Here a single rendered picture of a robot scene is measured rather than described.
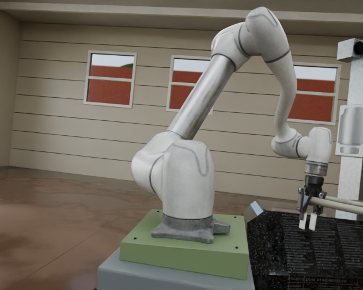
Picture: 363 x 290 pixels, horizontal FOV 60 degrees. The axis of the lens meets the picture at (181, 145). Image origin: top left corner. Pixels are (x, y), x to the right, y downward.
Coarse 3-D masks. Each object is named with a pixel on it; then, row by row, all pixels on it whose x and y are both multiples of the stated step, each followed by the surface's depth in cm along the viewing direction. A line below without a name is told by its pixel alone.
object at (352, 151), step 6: (342, 108) 252; (348, 108) 245; (354, 108) 240; (360, 108) 237; (342, 114) 252; (336, 144) 254; (342, 144) 249; (336, 150) 254; (342, 150) 247; (348, 150) 241; (354, 150) 238; (360, 150) 235; (348, 156) 244; (354, 156) 239; (360, 156) 234
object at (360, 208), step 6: (312, 198) 134; (318, 198) 132; (330, 198) 163; (336, 198) 164; (318, 204) 131; (324, 204) 128; (330, 204) 126; (336, 204) 124; (342, 204) 123; (348, 204) 123; (354, 204) 160; (360, 204) 159; (342, 210) 123; (348, 210) 122; (354, 210) 120; (360, 210) 120
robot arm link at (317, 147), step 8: (320, 128) 134; (304, 136) 141; (312, 136) 135; (320, 136) 132; (328, 136) 132; (304, 144) 137; (312, 144) 134; (320, 144) 132; (328, 144) 132; (304, 152) 137; (312, 152) 133; (320, 152) 132; (328, 152) 132; (312, 160) 133; (320, 160) 132; (328, 160) 133
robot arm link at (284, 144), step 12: (276, 60) 114; (288, 60) 115; (276, 72) 118; (288, 72) 117; (288, 84) 120; (288, 96) 124; (288, 108) 130; (276, 120) 139; (288, 132) 142; (276, 144) 148; (288, 144) 142; (288, 156) 146
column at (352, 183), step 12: (360, 60) 245; (360, 72) 244; (360, 84) 243; (348, 96) 252; (360, 96) 243; (348, 168) 247; (360, 168) 237; (348, 180) 246; (360, 180) 237; (348, 192) 245; (360, 192) 237
